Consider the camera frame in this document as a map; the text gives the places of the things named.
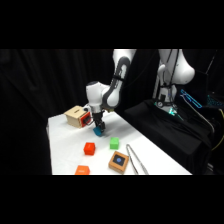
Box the orange cube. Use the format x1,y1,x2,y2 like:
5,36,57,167
74,164,91,176

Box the black cloth-covered stand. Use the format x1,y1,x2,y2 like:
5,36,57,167
123,98,214,176

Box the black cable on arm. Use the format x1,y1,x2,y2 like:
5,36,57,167
159,49,183,101

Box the wooden box with red face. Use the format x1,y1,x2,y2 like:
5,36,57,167
64,105,95,129

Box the black curtain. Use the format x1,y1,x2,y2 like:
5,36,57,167
0,49,224,176

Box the green cube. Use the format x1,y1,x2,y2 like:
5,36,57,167
109,136,120,150

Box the yellow cable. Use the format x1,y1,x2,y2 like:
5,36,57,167
211,108,224,152

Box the metal tongs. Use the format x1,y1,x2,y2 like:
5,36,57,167
125,143,150,176

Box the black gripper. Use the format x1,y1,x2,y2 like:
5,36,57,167
90,111,107,132

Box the blue lit strip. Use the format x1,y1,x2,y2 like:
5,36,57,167
179,88,204,110

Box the red cube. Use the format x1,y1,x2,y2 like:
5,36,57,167
83,142,97,156

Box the blue cube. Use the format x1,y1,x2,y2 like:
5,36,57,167
92,125,104,137

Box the wooden block with blue circle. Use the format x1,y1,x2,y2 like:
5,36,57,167
108,150,130,175

